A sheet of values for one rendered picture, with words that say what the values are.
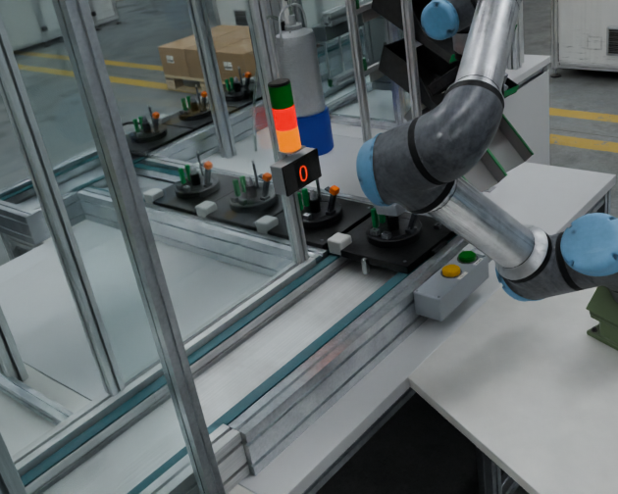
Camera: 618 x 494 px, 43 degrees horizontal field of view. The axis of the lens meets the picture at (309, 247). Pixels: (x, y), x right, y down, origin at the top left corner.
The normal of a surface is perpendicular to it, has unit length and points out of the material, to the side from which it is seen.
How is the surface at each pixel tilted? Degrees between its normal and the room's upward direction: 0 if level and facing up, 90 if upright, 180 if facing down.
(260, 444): 90
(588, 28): 90
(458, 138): 71
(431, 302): 90
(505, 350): 0
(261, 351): 0
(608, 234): 44
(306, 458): 0
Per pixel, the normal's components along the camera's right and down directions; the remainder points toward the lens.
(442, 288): -0.15, -0.88
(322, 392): 0.75, 0.20
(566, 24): -0.67, 0.44
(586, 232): -0.64, -0.36
